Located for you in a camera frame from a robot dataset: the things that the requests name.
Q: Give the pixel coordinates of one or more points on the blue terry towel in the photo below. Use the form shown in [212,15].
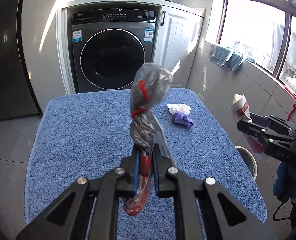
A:
[87,135]

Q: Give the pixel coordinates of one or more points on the dark grey washing machine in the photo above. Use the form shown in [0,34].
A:
[109,46]

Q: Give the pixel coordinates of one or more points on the blue gloved right hand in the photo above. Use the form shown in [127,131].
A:
[284,187]

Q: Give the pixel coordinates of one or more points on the white cabinet door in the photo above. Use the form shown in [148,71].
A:
[178,32]

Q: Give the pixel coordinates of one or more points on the window frame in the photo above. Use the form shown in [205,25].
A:
[264,33]

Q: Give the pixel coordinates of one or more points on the dark refrigerator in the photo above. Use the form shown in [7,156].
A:
[17,97]

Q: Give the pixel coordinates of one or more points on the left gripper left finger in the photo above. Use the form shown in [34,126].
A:
[88,208]

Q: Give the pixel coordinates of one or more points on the small purple wrapper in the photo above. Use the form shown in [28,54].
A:
[182,119]

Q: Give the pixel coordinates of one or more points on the clear bag with red tie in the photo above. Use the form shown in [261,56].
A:
[150,87]

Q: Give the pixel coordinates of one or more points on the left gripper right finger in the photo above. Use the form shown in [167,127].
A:
[203,209]

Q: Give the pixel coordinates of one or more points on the round white trash bin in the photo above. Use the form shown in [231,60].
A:
[249,160]

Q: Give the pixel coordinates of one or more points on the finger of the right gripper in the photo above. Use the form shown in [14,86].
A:
[253,130]
[263,119]

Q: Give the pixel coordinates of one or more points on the white tissue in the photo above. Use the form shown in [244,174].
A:
[182,108]

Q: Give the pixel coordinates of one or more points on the blue cloth on sill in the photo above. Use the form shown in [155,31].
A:
[228,57]

